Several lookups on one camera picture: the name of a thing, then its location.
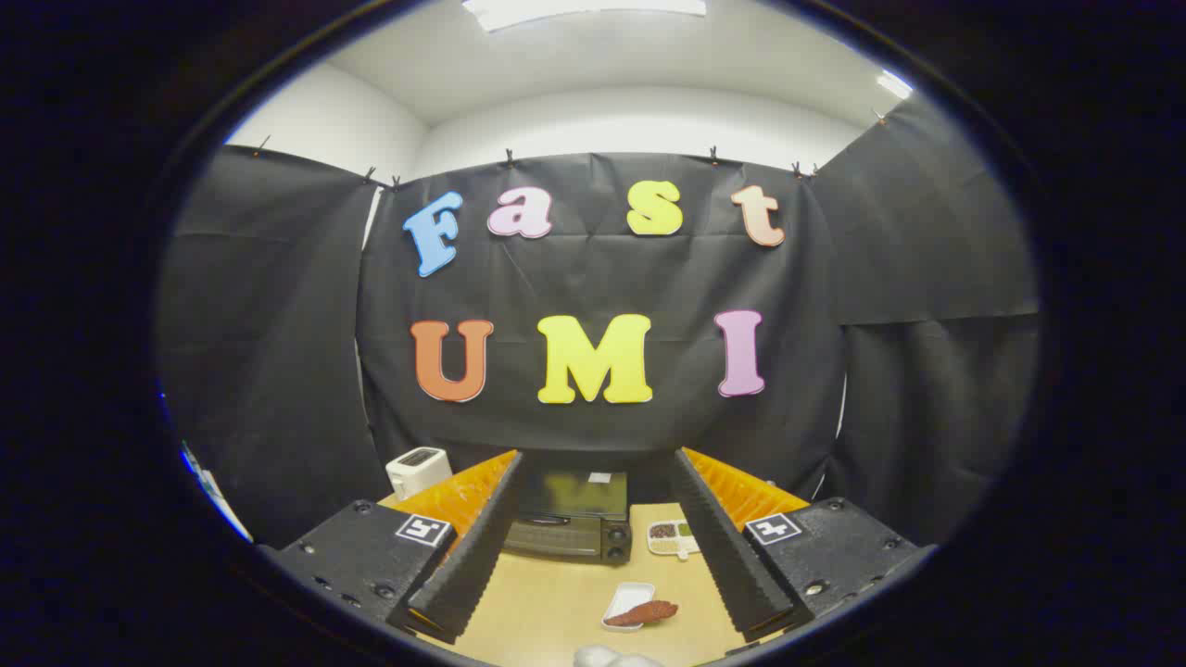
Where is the long ceiling light panel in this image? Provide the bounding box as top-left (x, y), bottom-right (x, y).
top-left (461, 0), bottom-right (708, 32)

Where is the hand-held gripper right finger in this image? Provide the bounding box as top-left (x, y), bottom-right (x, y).
top-left (672, 447), bottom-right (937, 645)

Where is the brown meat slice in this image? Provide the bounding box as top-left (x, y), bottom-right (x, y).
top-left (607, 600), bottom-right (679, 627)

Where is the black toaster oven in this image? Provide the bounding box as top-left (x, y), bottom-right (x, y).
top-left (502, 468), bottom-right (634, 567)

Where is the white divided dish of beans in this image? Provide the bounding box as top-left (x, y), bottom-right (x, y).
top-left (647, 521), bottom-right (701, 560)

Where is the white bread toaster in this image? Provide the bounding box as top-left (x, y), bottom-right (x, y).
top-left (385, 447), bottom-right (453, 501)

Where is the row of black cloth clips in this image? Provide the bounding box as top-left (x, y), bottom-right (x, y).
top-left (252, 109), bottom-right (888, 192)

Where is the white rectangular plate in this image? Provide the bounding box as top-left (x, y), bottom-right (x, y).
top-left (602, 582), bottom-right (657, 633)

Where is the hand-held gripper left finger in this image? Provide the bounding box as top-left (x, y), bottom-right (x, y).
top-left (259, 449), bottom-right (526, 646)

